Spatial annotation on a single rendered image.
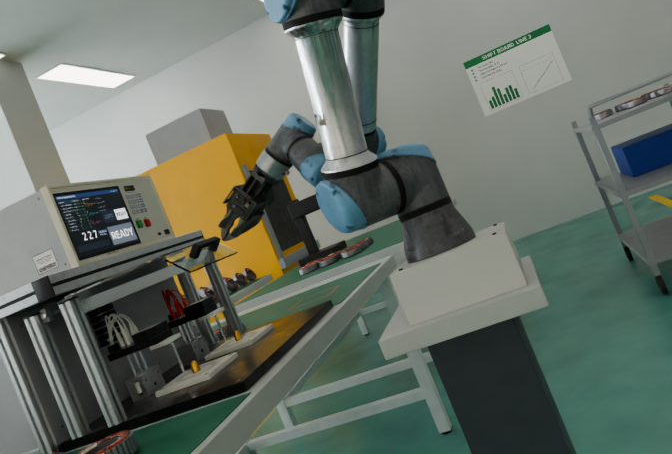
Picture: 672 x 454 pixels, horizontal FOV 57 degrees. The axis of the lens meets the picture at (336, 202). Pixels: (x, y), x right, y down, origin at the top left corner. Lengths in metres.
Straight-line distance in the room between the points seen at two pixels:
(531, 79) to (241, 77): 3.16
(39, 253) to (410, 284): 0.88
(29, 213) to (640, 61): 5.94
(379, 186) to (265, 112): 5.94
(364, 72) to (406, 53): 5.43
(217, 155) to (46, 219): 3.78
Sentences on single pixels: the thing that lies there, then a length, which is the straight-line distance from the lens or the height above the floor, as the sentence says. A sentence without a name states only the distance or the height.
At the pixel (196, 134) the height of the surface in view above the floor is 2.10.
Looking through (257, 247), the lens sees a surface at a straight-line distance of 5.23.
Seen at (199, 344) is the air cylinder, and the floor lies 0.81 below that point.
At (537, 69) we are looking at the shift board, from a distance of 6.64.
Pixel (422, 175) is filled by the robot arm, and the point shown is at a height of 1.01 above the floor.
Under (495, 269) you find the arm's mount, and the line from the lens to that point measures 1.19.
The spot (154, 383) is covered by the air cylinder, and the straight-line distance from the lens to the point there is 1.62.
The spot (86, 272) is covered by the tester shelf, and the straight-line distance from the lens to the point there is 1.52.
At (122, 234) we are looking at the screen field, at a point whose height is 1.16.
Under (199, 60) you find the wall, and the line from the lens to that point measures 7.50.
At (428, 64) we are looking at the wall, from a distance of 6.69.
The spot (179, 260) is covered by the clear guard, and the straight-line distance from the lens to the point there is 1.40.
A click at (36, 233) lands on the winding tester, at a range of 1.62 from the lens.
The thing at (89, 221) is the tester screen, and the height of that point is 1.22.
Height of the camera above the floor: 1.01
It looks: 1 degrees up
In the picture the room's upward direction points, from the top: 22 degrees counter-clockwise
